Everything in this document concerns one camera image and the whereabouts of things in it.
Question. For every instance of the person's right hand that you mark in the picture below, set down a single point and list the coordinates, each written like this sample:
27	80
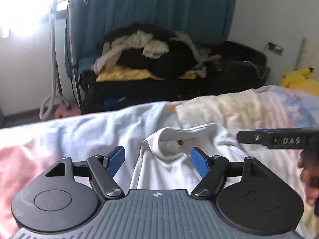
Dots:
306	176

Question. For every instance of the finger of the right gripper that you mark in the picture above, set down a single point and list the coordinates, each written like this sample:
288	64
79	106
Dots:
257	136

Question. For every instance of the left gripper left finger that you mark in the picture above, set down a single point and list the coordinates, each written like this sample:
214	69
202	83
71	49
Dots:
102	170

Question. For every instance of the pile of clothes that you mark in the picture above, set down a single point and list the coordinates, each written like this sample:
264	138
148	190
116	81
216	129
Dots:
143	51

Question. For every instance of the white t-shirt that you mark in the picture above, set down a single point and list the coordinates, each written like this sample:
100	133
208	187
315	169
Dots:
164	161

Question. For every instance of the teal curtain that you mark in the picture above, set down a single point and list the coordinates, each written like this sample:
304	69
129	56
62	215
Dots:
205	21

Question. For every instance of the yellow plush toy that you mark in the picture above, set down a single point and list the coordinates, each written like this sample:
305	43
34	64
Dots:
299	80

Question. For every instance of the pastel tie-dye bed sheet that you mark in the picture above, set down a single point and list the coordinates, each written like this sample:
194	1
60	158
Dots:
28	150

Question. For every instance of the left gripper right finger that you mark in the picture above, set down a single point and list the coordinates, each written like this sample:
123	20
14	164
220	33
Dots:
212	170

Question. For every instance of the black open suitcase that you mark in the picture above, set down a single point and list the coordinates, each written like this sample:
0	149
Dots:
235	68

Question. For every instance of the wall power outlet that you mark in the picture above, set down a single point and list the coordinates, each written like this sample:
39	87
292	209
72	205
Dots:
273	48

